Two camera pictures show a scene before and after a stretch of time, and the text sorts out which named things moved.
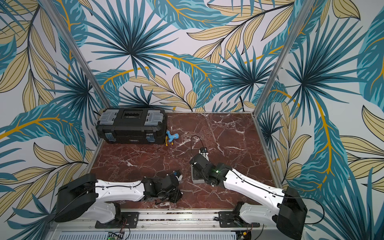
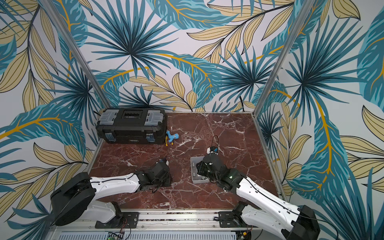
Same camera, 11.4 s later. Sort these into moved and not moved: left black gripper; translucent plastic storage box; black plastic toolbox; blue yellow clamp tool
Moved: left black gripper
Not moved: blue yellow clamp tool; translucent plastic storage box; black plastic toolbox
